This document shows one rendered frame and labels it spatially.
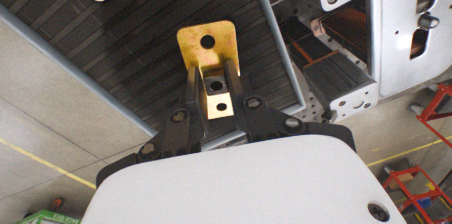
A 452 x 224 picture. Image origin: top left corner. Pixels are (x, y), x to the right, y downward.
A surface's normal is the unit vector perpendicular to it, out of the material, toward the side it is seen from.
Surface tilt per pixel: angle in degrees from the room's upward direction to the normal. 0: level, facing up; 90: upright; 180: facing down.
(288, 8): 0
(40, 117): 0
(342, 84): 90
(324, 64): 90
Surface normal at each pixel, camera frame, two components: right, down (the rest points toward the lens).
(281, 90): 0.11, 0.63
